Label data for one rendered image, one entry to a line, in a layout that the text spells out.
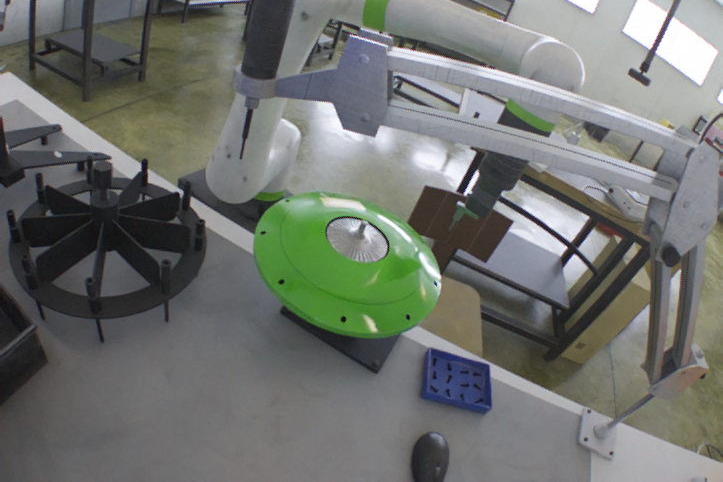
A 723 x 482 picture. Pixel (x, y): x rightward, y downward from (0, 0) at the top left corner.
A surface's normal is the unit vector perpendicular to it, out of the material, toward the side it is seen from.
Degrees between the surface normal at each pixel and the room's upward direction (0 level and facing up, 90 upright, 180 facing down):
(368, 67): 90
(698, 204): 90
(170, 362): 0
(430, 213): 90
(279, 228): 23
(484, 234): 90
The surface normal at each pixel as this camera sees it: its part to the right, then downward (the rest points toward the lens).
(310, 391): 0.31, -0.77
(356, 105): -0.18, 0.53
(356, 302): 0.29, -0.49
